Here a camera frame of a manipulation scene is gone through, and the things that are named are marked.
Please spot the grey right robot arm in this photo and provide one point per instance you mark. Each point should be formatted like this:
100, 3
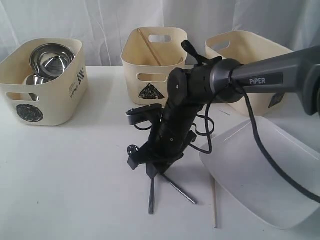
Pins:
219, 81

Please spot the cream bin circle sticker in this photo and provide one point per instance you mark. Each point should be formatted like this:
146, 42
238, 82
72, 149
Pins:
48, 104

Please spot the cream bin triangle sticker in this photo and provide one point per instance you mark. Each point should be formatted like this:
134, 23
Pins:
146, 81

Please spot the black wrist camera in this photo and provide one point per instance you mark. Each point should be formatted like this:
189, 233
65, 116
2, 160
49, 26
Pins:
145, 113

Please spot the white curtain backdrop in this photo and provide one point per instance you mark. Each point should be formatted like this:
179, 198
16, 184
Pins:
103, 26

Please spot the cream bin square sticker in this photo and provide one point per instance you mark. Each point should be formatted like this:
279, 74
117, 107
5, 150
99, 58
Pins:
247, 47

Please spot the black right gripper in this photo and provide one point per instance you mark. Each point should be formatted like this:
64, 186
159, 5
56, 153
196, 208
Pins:
169, 137

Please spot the steel spoon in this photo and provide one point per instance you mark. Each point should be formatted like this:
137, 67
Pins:
133, 149

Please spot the stainless steel bowl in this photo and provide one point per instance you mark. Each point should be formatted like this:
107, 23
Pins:
51, 60

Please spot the steel mug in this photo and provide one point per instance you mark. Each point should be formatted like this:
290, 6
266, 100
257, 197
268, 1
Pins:
33, 80

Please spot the wooden chopstick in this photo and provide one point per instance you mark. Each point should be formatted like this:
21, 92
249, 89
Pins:
149, 47
214, 199

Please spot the steel fork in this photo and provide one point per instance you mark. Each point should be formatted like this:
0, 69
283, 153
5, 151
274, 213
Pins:
152, 197

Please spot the white square plate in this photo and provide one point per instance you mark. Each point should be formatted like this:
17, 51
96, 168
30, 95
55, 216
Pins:
238, 165

